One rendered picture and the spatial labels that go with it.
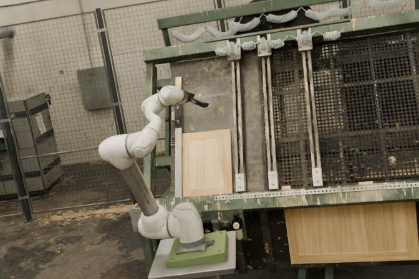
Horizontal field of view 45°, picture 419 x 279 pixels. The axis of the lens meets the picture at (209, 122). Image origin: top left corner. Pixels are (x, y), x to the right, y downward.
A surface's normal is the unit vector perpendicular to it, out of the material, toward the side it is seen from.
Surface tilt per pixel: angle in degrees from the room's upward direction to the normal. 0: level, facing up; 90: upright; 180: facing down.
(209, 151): 59
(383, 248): 90
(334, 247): 90
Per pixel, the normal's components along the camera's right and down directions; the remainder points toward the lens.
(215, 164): -0.27, -0.30
